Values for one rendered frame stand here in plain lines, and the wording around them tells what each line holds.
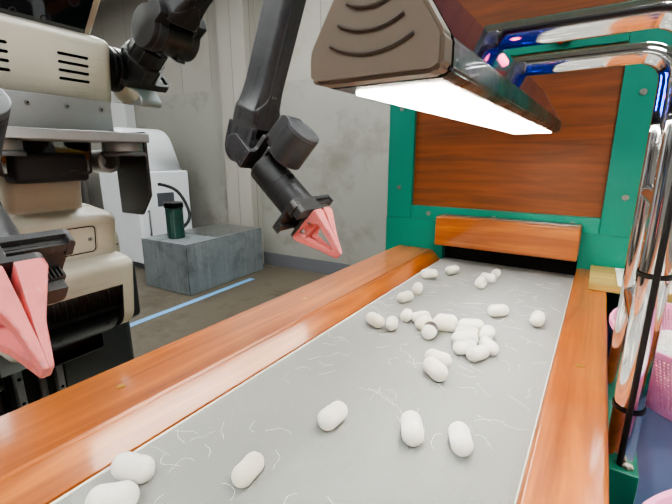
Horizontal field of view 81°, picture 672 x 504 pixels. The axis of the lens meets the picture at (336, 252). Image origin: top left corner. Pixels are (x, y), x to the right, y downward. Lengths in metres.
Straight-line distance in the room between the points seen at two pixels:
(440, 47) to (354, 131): 2.98
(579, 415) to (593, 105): 0.69
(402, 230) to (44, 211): 0.79
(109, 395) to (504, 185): 0.86
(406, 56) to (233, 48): 3.60
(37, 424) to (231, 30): 3.58
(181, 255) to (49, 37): 2.32
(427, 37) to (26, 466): 0.41
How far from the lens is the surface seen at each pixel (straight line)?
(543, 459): 0.39
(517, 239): 0.95
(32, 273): 0.36
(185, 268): 3.07
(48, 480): 0.43
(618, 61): 0.58
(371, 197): 3.13
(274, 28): 0.70
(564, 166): 0.99
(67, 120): 0.87
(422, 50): 0.22
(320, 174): 3.34
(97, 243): 0.92
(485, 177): 1.02
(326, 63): 0.25
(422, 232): 1.07
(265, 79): 0.69
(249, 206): 3.67
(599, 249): 1.00
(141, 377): 0.50
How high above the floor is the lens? 1.00
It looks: 14 degrees down
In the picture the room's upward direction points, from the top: straight up
